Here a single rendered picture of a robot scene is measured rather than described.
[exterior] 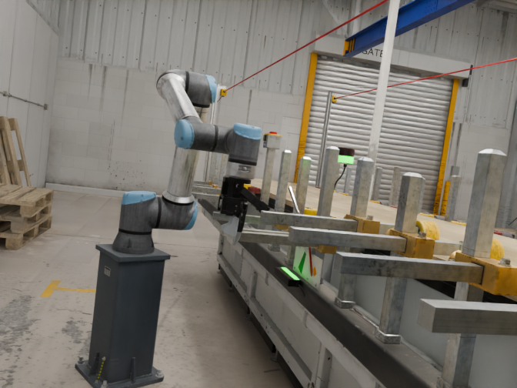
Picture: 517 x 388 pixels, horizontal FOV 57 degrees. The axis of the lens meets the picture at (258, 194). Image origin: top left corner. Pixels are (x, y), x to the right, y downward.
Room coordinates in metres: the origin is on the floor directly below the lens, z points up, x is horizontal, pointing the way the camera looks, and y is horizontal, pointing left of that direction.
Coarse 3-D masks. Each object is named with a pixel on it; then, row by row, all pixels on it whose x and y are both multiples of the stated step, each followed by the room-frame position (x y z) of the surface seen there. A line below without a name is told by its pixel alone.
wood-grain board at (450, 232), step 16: (272, 192) 2.87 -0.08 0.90; (288, 192) 3.05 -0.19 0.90; (336, 208) 2.37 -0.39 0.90; (368, 208) 2.64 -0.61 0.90; (384, 208) 2.80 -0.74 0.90; (448, 224) 2.28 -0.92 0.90; (448, 240) 1.65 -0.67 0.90; (512, 240) 1.93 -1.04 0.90; (432, 256) 1.27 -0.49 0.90; (448, 256) 1.29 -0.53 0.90; (512, 256) 1.46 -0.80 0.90
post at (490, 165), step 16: (480, 160) 0.90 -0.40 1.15; (496, 160) 0.88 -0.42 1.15; (480, 176) 0.89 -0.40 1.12; (496, 176) 0.88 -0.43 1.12; (480, 192) 0.89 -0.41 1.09; (496, 192) 0.88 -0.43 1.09; (480, 208) 0.88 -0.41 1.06; (496, 208) 0.89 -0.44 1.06; (480, 224) 0.88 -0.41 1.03; (464, 240) 0.91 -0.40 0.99; (480, 240) 0.88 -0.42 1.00; (480, 256) 0.88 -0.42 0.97; (464, 288) 0.89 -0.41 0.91; (448, 336) 0.91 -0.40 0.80; (464, 336) 0.88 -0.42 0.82; (448, 352) 0.90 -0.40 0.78; (464, 352) 0.88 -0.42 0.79; (448, 368) 0.90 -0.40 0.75; (464, 368) 0.88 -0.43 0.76; (464, 384) 0.88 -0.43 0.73
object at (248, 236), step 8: (248, 232) 1.50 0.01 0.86; (256, 232) 1.52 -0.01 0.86; (264, 232) 1.54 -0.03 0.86; (240, 240) 1.50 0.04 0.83; (248, 240) 1.50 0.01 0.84; (256, 240) 1.51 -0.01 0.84; (264, 240) 1.52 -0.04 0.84; (272, 240) 1.52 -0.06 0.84; (280, 240) 1.53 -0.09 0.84; (288, 240) 1.54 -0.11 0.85; (344, 248) 1.59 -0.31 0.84
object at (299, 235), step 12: (300, 228) 1.03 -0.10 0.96; (300, 240) 1.02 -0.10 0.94; (312, 240) 1.02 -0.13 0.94; (324, 240) 1.03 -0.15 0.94; (336, 240) 1.04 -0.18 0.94; (348, 240) 1.04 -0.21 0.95; (360, 240) 1.05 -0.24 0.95; (372, 240) 1.06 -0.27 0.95; (384, 240) 1.07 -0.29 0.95; (396, 240) 1.08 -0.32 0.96; (444, 252) 1.11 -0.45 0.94
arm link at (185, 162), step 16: (192, 80) 2.03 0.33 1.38; (208, 80) 2.06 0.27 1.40; (192, 96) 2.05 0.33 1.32; (208, 96) 2.07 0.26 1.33; (176, 160) 2.15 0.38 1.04; (192, 160) 2.15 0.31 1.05; (176, 176) 2.16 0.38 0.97; (192, 176) 2.19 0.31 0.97; (176, 192) 2.18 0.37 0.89; (176, 208) 2.18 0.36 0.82; (192, 208) 2.24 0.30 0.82; (160, 224) 2.18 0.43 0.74; (176, 224) 2.21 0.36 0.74; (192, 224) 2.24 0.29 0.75
